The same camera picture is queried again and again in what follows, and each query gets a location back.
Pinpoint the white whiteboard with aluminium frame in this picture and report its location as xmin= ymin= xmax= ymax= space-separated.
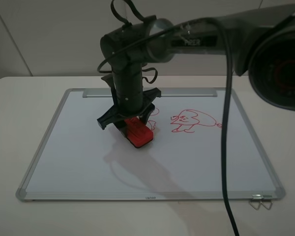
xmin=15 ymin=88 xmax=286 ymax=203

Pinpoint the metal hanging clip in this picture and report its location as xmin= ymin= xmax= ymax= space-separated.
xmin=249 ymin=194 xmax=263 ymax=210
xmin=260 ymin=195 xmax=273 ymax=210

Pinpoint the grey marker tray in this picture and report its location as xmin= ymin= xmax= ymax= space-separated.
xmin=83 ymin=88 xmax=217 ymax=98

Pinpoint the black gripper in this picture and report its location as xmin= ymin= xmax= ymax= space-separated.
xmin=97 ymin=88 xmax=161 ymax=138

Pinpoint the right metal hanging clip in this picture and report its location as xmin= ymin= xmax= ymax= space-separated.
xmin=260 ymin=195 xmax=273 ymax=210

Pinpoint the left metal hanging clip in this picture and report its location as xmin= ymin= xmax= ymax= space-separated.
xmin=249 ymin=194 xmax=263 ymax=210

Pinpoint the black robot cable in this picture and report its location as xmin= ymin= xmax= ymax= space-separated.
xmin=96 ymin=0 xmax=295 ymax=236

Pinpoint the red whiteboard eraser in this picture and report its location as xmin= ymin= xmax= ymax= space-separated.
xmin=125 ymin=117 xmax=154 ymax=148

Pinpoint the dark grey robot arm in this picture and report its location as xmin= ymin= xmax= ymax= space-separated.
xmin=97 ymin=1 xmax=295 ymax=132

